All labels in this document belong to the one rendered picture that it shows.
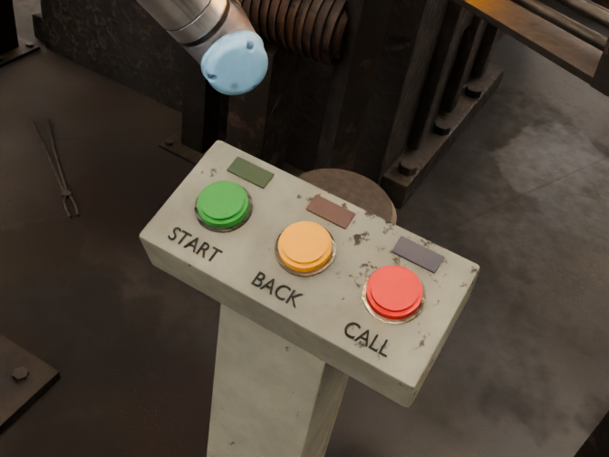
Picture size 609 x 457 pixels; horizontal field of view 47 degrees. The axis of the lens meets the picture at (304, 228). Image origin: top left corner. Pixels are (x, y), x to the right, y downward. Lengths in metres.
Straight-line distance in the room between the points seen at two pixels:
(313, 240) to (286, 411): 0.17
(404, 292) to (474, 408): 0.76
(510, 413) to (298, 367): 0.75
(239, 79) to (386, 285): 0.39
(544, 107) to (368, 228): 1.59
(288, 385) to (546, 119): 1.56
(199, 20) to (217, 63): 0.05
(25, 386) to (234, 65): 0.61
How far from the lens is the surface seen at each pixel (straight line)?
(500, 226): 1.61
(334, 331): 0.50
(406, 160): 1.55
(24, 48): 1.98
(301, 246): 0.52
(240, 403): 0.65
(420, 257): 0.53
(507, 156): 1.84
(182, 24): 0.80
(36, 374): 1.18
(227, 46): 0.80
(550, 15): 0.75
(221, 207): 0.54
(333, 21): 1.09
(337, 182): 0.73
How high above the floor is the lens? 0.97
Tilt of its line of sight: 42 degrees down
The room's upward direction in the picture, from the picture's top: 11 degrees clockwise
